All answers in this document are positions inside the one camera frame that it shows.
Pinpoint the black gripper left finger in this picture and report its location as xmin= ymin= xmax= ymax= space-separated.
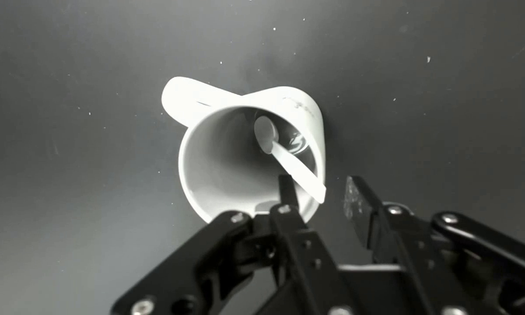
xmin=110 ymin=173 xmax=357 ymax=315

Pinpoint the white ceramic mug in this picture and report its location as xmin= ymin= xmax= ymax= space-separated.
xmin=159 ymin=75 xmax=329 ymax=226

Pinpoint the white plastic spoon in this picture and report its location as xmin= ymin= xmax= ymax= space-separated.
xmin=252 ymin=114 xmax=329 ymax=206

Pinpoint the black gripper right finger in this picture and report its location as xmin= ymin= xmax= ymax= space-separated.
xmin=341 ymin=173 xmax=525 ymax=315

